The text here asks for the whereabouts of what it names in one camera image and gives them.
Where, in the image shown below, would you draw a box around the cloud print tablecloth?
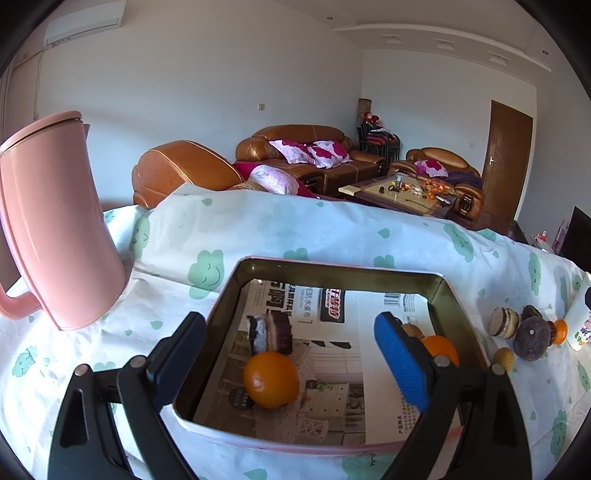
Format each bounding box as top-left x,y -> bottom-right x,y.
0,185 -> 591,480

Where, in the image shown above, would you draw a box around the medium orange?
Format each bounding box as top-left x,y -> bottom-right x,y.
422,335 -> 461,367

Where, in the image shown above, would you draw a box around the wooden coffee table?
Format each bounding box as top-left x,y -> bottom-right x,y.
338,173 -> 458,220

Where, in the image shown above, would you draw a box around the large orange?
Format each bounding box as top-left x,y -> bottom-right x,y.
243,352 -> 300,409

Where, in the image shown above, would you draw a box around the white air conditioner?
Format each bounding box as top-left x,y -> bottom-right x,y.
43,0 -> 127,47

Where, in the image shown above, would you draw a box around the pink tin box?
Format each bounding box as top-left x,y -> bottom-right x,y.
173,257 -> 491,464

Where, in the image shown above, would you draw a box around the long brown leather sofa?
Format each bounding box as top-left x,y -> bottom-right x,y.
235,124 -> 386,195

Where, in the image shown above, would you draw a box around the pink electric kettle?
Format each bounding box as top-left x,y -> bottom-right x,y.
0,111 -> 129,332

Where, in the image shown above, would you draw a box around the brown leather armchair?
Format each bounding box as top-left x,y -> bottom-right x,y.
390,148 -> 485,220

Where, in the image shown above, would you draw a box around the layered cake piece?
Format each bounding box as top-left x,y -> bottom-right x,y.
247,311 -> 295,356

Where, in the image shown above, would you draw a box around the brown macaron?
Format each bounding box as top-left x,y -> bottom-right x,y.
488,307 -> 521,339

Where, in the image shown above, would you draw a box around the brown wooden door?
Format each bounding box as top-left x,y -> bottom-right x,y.
481,100 -> 534,222

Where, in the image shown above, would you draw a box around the stacked dark chairs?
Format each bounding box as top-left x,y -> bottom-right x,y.
358,124 -> 400,162

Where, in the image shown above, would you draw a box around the red blanket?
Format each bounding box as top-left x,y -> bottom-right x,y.
233,161 -> 319,199

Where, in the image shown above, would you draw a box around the black television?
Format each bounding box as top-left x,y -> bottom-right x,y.
558,206 -> 591,274

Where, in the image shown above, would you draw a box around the tan round fruit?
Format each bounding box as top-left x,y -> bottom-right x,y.
492,347 -> 515,374

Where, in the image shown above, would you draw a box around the purple cloth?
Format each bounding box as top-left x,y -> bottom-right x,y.
445,170 -> 481,188

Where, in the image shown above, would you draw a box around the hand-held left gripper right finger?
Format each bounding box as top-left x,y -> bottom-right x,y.
373,311 -> 539,480

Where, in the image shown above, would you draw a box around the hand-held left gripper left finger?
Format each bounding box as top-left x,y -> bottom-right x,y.
48,311 -> 207,480

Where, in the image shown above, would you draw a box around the brown leather sofa armrest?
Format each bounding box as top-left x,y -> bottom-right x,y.
131,141 -> 245,209

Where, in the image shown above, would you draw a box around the pale pink pillow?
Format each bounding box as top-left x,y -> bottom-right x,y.
249,165 -> 300,195

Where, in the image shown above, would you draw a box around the white cartoon mug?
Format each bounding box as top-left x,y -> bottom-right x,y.
563,272 -> 591,352

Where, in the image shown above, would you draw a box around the newspaper box liner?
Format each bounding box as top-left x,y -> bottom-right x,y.
194,279 -> 462,446

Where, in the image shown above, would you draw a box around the pink flower pillow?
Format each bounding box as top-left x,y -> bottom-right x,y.
307,141 -> 352,169
414,159 -> 448,178
269,140 -> 319,164

